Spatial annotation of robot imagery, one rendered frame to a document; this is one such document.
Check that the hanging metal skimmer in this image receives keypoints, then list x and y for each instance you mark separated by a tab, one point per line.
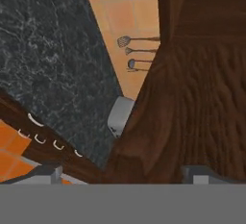
123	41

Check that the brown wooden cabinet door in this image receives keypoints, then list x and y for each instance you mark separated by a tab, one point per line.
192	112

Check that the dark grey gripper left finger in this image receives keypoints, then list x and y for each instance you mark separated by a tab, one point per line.
48	174

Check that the hanging metal ladle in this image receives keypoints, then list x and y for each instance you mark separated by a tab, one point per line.
131	63

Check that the grey metal toaster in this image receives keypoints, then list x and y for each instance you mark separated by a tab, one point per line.
120	117

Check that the hanging metal whisk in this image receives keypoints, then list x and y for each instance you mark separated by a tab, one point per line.
128	51

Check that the brown wooden base cabinets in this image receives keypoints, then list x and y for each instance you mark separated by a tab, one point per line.
48	144

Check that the hanging metal spatula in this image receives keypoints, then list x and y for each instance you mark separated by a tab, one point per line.
136	70

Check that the brown wooden wall cabinet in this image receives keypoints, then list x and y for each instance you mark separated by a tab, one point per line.
208	6

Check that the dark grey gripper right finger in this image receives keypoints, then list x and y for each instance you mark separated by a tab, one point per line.
200	176

